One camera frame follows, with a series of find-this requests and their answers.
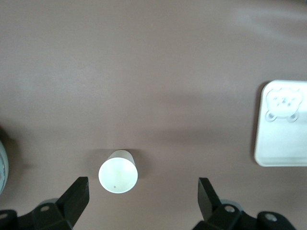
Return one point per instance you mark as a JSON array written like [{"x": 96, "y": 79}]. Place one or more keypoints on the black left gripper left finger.
[{"x": 72, "y": 203}]

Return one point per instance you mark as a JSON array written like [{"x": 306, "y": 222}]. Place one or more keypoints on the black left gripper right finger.
[{"x": 211, "y": 208}]

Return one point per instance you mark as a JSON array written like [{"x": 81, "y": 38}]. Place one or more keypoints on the white plastic cup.
[{"x": 118, "y": 175}]

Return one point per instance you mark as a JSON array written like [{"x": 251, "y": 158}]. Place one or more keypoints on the grey-green electric cooking pot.
[{"x": 3, "y": 167}]

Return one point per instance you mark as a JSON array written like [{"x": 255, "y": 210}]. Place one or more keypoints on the cream tray with bear print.
[{"x": 280, "y": 143}]

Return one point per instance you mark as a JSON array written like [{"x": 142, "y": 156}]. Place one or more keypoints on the brown table cover sheet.
[{"x": 144, "y": 72}]

